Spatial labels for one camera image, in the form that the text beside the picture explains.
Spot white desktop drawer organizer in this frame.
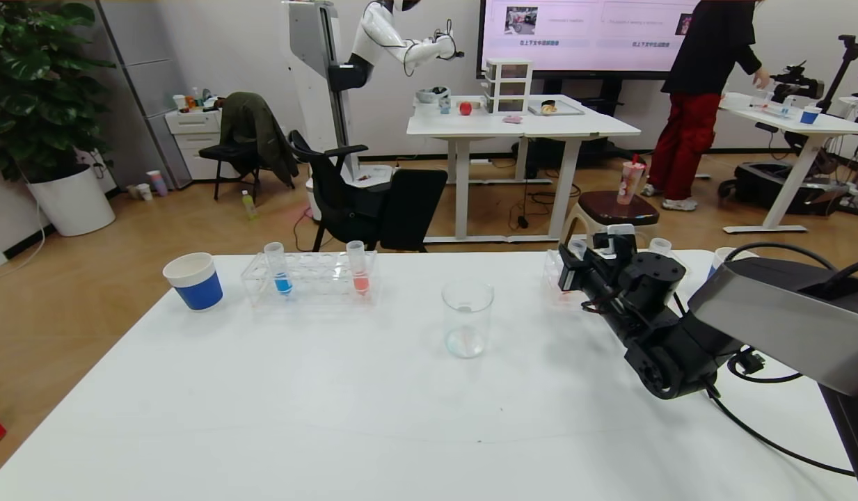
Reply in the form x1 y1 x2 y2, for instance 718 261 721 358
484 59 533 116

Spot test tube with salmon pigment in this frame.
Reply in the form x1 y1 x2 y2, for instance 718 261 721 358
345 240 370 298

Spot test tube with blue pigment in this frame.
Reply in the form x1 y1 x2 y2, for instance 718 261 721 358
263 241 293 297

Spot brown top plastic stool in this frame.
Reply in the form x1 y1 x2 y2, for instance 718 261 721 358
561 191 660 250

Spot large wall display screen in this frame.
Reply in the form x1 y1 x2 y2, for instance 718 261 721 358
476 0 704 79

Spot black screen stand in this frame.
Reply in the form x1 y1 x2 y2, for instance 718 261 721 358
512 78 628 182

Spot pink drink cup with straw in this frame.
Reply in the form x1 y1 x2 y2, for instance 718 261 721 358
616 154 645 206

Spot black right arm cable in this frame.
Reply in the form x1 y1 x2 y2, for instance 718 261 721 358
704 379 857 478

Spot white humanoid robot on column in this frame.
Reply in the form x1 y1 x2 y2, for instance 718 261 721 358
283 0 466 223

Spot black robot arm with gripper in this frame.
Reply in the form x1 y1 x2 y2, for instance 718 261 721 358
768 63 825 104

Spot gray flat tray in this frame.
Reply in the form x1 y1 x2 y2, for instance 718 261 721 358
527 100 585 118

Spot white drawer cabinet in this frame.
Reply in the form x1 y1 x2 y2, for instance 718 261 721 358
165 110 237 182

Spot white long desk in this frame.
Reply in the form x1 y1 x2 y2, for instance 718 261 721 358
720 90 858 234

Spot black folding chair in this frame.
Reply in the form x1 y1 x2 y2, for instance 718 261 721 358
198 141 261 203

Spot person black top red trousers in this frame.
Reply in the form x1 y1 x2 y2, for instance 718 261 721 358
641 0 770 212

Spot tall gray metal cabinet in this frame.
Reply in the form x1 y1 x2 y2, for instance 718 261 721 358
97 0 193 192

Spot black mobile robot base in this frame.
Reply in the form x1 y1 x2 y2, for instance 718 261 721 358
718 161 858 216

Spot white standing desk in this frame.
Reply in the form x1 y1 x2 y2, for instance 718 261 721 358
406 94 641 244

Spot black tripod stand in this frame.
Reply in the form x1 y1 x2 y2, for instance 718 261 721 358
815 35 858 116

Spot green plant in white pot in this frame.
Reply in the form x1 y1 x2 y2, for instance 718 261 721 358
0 0 117 238

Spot chair with green jacket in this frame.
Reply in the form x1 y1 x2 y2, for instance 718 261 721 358
219 93 297 190

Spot clear glass beaker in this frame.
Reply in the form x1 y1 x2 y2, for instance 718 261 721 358
440 280 495 360

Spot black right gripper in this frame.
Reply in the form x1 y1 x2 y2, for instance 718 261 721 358
557 243 614 294

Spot black mesh office chair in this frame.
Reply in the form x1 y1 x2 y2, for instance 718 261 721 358
289 131 388 253

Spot clear acrylic test tube rack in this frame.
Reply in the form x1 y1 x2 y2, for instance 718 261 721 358
240 250 379 308
542 248 688 305

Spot black fabric chair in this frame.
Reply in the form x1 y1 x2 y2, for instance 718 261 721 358
380 169 449 253

